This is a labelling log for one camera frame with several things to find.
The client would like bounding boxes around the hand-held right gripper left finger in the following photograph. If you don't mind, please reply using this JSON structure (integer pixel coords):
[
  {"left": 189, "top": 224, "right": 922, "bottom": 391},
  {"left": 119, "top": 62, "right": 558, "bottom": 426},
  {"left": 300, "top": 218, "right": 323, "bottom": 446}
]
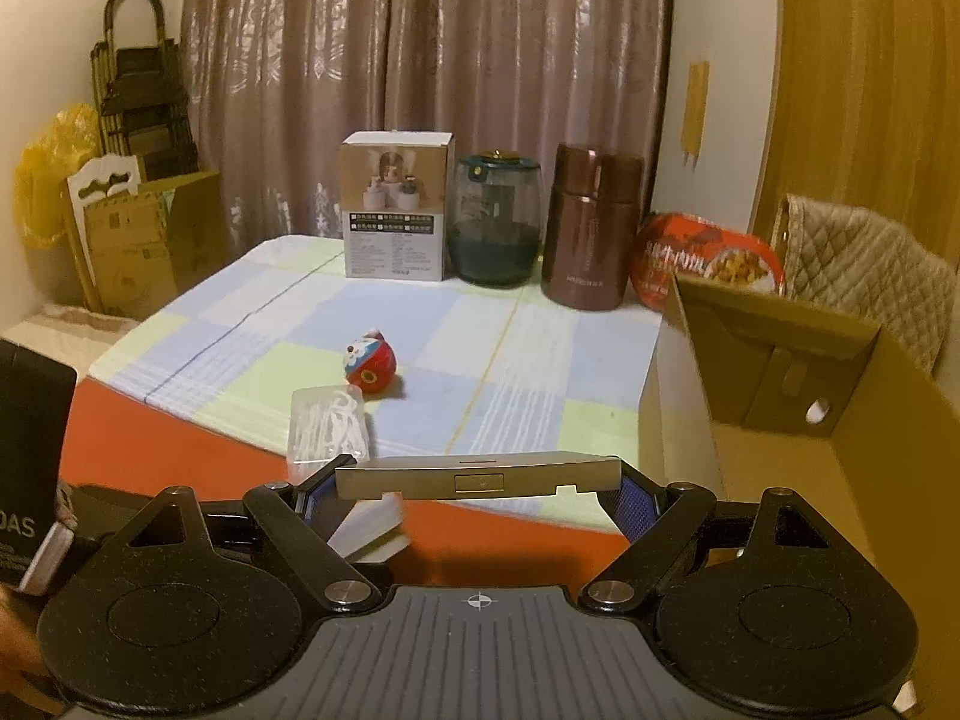
[{"left": 97, "top": 454, "right": 380, "bottom": 614}]

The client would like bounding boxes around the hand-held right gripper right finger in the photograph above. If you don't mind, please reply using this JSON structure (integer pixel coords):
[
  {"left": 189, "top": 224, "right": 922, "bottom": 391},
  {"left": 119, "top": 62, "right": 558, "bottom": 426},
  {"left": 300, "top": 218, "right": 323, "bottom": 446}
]
[{"left": 585, "top": 457, "right": 875, "bottom": 614}]

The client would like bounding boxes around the cardboard box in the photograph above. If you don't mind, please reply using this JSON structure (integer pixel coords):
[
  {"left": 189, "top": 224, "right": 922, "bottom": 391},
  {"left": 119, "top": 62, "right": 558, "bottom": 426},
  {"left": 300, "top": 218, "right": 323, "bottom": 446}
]
[{"left": 637, "top": 270, "right": 960, "bottom": 706}]

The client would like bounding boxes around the gold rectangular device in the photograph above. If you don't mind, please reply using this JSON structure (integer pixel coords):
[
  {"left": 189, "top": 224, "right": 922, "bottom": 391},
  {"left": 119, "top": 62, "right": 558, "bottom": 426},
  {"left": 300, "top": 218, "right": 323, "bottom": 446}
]
[{"left": 335, "top": 450, "right": 623, "bottom": 501}]

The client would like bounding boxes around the white rectangular block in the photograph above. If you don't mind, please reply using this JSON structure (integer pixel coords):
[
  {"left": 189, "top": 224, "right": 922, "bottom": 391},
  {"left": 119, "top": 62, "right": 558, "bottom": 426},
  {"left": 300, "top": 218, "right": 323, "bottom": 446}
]
[{"left": 328, "top": 493, "right": 411, "bottom": 562}]

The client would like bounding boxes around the clear bag of floss picks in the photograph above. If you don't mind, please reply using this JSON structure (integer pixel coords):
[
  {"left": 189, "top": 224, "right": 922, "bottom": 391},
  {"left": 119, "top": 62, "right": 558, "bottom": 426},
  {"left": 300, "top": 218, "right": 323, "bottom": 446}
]
[{"left": 291, "top": 385, "right": 372, "bottom": 466}]

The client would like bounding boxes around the white cloth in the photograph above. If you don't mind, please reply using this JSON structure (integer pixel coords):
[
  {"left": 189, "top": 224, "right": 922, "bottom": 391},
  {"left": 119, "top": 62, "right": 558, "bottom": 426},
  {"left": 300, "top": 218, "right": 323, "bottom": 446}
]
[{"left": 0, "top": 304, "right": 140, "bottom": 383}]

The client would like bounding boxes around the red round toy figurine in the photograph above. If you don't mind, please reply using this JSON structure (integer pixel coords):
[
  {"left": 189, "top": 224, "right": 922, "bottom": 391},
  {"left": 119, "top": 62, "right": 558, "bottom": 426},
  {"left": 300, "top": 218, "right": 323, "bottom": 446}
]
[{"left": 343, "top": 328, "right": 402, "bottom": 398}]

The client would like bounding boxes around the checked pastel tablecloth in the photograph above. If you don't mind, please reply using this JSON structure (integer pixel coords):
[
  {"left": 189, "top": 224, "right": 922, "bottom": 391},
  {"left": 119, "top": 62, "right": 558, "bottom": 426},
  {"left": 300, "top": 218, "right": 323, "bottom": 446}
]
[{"left": 88, "top": 234, "right": 665, "bottom": 537}]

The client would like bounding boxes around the brown cardboard carton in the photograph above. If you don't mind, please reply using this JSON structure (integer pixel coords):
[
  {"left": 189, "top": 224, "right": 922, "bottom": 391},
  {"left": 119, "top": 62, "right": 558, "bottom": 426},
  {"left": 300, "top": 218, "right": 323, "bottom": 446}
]
[{"left": 82, "top": 171, "right": 226, "bottom": 316}]

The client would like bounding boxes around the red instant noodle bowl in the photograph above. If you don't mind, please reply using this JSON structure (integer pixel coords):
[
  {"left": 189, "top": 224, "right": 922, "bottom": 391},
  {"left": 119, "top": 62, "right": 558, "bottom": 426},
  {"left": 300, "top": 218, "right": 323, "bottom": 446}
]
[{"left": 631, "top": 211, "right": 788, "bottom": 312}]

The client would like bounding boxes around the brown metal thermos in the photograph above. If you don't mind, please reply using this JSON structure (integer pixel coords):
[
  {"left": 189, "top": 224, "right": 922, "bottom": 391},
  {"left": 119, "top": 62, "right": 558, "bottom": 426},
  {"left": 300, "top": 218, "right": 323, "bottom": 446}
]
[{"left": 541, "top": 142, "right": 646, "bottom": 312}]

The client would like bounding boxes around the yellow plastic bag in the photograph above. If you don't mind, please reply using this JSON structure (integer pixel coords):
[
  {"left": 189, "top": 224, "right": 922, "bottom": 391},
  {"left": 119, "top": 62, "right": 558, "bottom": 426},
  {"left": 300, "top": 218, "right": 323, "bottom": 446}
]
[{"left": 16, "top": 103, "right": 102, "bottom": 248}]

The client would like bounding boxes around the white carved wooden board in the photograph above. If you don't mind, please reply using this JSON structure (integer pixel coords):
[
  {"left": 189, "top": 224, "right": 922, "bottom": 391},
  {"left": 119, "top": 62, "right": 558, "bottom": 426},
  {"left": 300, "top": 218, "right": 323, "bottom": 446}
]
[{"left": 61, "top": 152, "right": 143, "bottom": 312}]

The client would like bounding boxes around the white printed product box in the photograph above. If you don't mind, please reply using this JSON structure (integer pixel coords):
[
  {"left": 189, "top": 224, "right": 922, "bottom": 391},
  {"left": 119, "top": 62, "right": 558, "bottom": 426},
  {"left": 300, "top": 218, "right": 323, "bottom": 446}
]
[{"left": 339, "top": 131, "right": 456, "bottom": 282}]

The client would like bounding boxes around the glass jar with green lid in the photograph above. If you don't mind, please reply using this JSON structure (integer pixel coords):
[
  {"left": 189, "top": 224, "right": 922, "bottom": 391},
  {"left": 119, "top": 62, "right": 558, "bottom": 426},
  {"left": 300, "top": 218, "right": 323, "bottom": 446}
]
[{"left": 448, "top": 150, "right": 542, "bottom": 287}]

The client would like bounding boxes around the brown patterned curtain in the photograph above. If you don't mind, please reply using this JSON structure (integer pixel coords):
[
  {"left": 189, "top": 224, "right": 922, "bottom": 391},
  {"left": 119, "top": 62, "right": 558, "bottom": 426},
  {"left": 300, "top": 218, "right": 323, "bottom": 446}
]
[{"left": 180, "top": 0, "right": 672, "bottom": 271}]

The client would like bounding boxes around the wooden door panel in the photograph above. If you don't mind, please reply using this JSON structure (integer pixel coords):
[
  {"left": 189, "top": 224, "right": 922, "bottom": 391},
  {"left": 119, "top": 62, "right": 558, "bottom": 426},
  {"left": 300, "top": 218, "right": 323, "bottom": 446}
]
[{"left": 750, "top": 0, "right": 960, "bottom": 271}]

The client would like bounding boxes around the yellow wall sticker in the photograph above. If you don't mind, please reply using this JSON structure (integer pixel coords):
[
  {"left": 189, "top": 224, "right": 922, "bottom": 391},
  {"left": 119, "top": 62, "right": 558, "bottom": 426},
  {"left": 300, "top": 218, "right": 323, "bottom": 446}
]
[{"left": 679, "top": 60, "right": 711, "bottom": 166}]

